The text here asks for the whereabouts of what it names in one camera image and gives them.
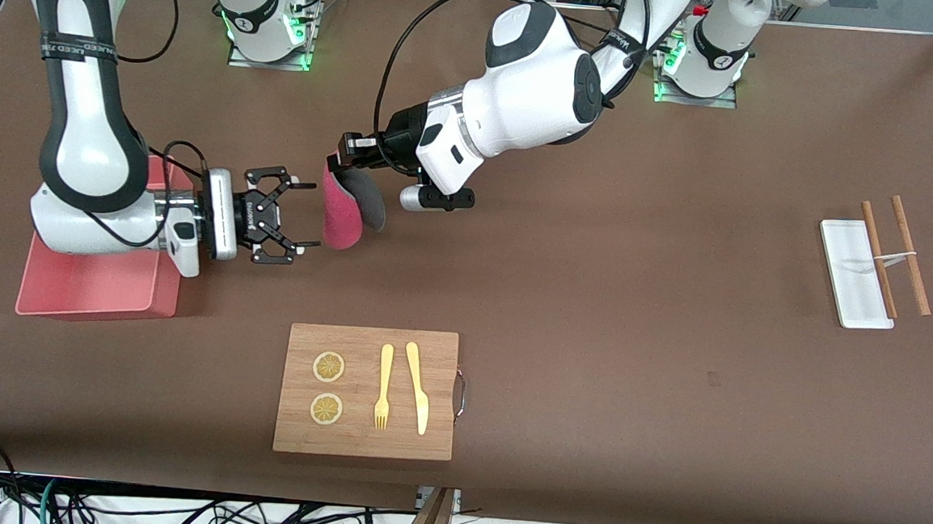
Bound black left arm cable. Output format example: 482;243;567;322
370;0;613;174

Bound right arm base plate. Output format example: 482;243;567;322
227;33;314;74

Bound white rectangular tray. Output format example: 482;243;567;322
813;218;901;332

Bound pink plastic bin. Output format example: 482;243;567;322
15;147;198;327

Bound metal bracket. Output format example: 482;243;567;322
416;486;463;515

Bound yellow plastic knife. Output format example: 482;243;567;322
400;341;434;436

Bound yellow plastic fork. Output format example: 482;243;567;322
373;344;395;432

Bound lemon slice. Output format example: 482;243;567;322
312;351;348;385
309;392;345;427

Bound wooden cutting board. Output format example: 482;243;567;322
272;322;461;463

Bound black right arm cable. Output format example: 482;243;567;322
87;0;217;253

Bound pink and grey cloth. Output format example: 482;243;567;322
318;152;391;254

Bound green floor cable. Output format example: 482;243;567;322
40;478;65;524

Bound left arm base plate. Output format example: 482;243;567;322
652;75;739;110

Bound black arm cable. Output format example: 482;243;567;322
87;0;217;253
370;0;613;174

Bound black cable on table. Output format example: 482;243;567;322
530;0;613;36

